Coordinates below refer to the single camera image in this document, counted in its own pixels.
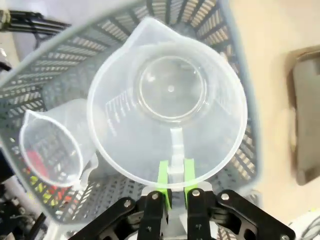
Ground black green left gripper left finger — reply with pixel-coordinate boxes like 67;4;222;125
67;159;174;240

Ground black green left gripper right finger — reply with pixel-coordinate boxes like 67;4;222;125
183;158;296;240

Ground large translucent plastic measuring jug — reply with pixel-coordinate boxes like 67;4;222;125
86;16;248;193

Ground small translucent plastic beaker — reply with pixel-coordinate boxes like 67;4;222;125
19;98;101;188

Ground grey-brown plastic tray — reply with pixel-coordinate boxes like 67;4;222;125
286;46;320;186

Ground grey slotted plastic basket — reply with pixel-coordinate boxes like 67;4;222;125
0;0;264;226

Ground black bars bundle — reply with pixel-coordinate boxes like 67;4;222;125
7;9;72;35

